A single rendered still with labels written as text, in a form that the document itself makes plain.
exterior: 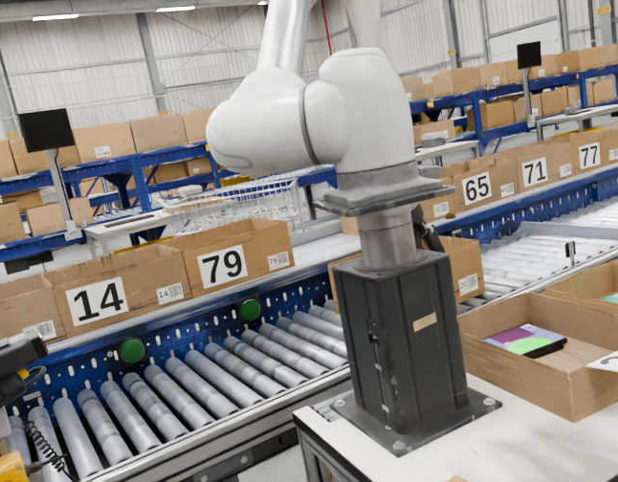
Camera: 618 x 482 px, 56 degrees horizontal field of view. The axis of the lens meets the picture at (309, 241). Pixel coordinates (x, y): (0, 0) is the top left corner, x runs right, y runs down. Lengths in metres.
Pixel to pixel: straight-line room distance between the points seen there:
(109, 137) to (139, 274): 4.66
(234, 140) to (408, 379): 0.56
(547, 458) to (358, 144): 0.63
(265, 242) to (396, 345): 0.98
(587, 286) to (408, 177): 0.81
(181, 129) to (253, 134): 5.57
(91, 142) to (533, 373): 5.63
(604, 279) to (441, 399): 0.75
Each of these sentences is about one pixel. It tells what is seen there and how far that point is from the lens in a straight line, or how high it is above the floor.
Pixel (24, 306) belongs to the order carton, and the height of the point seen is 1.02.
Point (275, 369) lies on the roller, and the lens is 1.60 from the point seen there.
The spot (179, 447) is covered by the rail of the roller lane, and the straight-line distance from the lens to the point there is 1.37.
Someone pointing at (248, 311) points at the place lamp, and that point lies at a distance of 1.92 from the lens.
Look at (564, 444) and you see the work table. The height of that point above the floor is 0.75.
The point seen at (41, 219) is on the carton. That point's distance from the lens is 6.10.
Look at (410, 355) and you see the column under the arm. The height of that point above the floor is 0.91.
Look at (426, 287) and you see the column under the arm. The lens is 1.12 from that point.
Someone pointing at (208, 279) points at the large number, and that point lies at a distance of 1.93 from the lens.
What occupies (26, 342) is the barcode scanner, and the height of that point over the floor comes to 1.08.
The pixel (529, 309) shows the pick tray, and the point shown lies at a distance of 1.61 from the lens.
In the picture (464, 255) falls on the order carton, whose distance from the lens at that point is 1.85.
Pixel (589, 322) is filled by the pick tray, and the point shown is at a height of 0.81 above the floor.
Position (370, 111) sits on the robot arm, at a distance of 1.05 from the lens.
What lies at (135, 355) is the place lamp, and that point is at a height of 0.80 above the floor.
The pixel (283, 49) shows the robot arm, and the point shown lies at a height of 1.53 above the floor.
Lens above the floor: 1.37
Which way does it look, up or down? 11 degrees down
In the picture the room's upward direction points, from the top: 11 degrees counter-clockwise
